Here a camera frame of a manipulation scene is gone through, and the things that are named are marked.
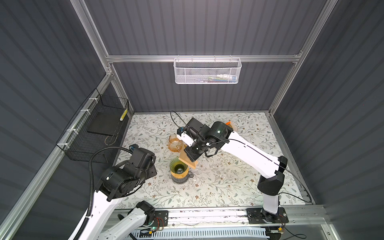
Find items in white basket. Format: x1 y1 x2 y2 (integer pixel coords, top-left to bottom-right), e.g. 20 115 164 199
200 74 238 84

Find bamboo ring holder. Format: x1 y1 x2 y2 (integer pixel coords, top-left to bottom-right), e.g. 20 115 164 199
171 169 189 180

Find black wire basket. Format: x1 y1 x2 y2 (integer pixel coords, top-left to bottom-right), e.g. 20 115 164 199
57 90 130 162

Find grey glass carafe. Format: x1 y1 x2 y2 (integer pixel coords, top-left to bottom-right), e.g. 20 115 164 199
172 173 195 184

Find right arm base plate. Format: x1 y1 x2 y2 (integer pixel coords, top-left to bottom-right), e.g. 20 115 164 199
246 207 289 224

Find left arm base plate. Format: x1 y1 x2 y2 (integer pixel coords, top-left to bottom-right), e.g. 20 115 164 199
142 210 169 228

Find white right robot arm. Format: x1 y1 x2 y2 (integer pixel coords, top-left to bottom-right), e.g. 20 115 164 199
177 118 288 218

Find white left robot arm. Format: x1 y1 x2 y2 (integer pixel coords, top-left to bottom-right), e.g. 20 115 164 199
69 144 157 240

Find orange glass carafe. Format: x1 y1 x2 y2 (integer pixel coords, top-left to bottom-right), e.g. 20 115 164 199
168 134 184 153

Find green glass dripper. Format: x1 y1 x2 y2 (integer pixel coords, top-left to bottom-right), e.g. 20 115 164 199
170 159 189 175

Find white wire basket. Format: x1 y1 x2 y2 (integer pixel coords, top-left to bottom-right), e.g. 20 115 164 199
173 58 242 85

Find white slotted cable duct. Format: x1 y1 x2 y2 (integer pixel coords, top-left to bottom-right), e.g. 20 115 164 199
132 227 270 240

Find yellow marker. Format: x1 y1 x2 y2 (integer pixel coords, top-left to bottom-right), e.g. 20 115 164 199
120 109 129 122

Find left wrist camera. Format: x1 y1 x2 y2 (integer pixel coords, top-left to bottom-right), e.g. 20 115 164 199
129 144 139 154

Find orange coffee filter pack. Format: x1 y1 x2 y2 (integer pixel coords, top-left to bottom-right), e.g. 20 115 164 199
226 122 237 132

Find black flat pad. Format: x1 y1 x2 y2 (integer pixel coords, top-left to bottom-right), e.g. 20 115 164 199
87 112 123 137

